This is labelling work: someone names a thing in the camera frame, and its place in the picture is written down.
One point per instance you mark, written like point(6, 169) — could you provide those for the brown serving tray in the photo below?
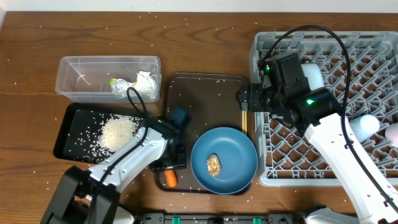
point(210, 101)

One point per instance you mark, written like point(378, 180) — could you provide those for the brown food scrap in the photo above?
point(213, 165)

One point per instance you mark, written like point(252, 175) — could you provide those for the orange carrot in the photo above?
point(171, 178)

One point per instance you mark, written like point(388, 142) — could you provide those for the pink cup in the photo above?
point(391, 134)

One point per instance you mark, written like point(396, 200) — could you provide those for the pile of rice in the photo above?
point(116, 132)

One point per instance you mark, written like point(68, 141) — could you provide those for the black waste tray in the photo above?
point(70, 113)

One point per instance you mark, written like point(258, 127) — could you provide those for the yellow snack wrapper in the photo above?
point(119, 85)

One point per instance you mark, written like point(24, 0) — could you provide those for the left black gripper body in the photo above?
point(170, 162)

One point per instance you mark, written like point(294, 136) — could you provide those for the white tissue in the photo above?
point(144, 82)

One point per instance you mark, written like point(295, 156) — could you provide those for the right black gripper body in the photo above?
point(259, 99)

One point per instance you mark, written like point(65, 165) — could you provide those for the grey dishwasher rack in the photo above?
point(364, 64)

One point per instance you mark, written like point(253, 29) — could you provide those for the clear plastic bin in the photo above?
point(85, 79)

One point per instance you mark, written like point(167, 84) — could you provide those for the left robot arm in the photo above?
point(92, 196)

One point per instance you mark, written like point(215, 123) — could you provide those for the dark blue plate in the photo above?
point(238, 159)

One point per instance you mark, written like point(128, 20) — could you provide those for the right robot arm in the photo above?
point(294, 93)

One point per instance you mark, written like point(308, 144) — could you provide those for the light blue rice bowl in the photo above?
point(314, 75)

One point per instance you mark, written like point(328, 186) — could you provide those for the light blue cup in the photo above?
point(364, 127)

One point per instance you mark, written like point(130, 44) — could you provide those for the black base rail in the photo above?
point(160, 218)

